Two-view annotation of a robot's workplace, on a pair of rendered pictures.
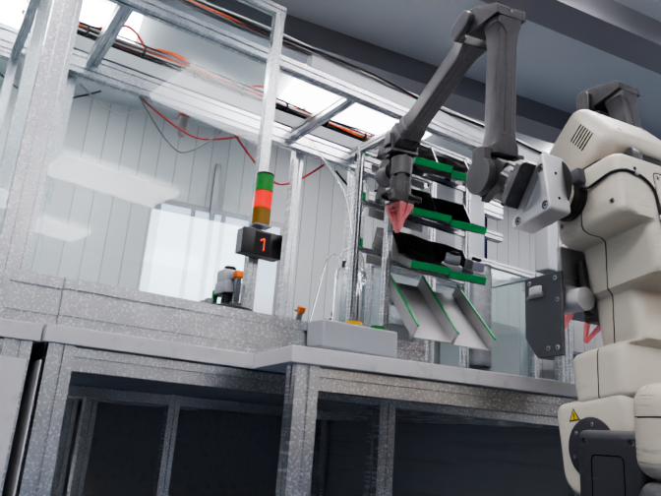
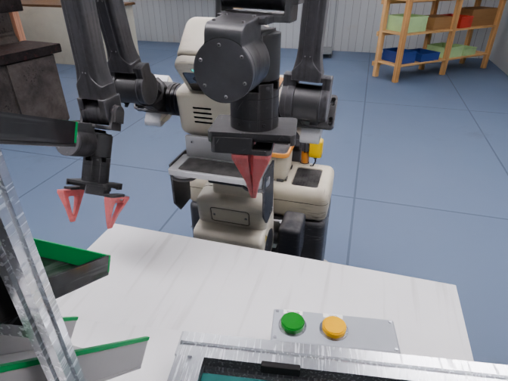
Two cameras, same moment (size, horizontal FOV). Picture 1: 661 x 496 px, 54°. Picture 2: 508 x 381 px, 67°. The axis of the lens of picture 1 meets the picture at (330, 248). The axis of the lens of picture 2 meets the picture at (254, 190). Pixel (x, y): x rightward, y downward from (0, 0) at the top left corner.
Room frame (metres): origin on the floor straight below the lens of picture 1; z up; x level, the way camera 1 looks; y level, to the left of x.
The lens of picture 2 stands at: (1.92, 0.11, 1.49)
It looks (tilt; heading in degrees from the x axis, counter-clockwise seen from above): 31 degrees down; 220
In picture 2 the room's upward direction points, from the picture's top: straight up
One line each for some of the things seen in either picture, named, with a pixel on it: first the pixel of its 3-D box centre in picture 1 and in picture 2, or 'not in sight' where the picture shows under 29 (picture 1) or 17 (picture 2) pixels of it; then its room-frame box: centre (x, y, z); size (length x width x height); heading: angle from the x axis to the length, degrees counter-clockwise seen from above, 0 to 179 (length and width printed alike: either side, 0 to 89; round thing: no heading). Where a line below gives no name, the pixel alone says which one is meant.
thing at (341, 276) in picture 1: (349, 291); not in sight; (2.72, -0.10, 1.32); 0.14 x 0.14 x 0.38
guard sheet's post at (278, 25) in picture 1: (262, 163); not in sight; (1.75, 0.22, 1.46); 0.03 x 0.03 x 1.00; 33
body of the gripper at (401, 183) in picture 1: (399, 189); (254, 109); (1.58, -0.17, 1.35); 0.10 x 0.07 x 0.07; 122
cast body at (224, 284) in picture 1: (226, 281); not in sight; (1.56, 0.25, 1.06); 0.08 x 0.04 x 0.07; 33
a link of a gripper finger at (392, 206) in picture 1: (401, 216); (244, 163); (1.59, -0.18, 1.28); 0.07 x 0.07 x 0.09; 32
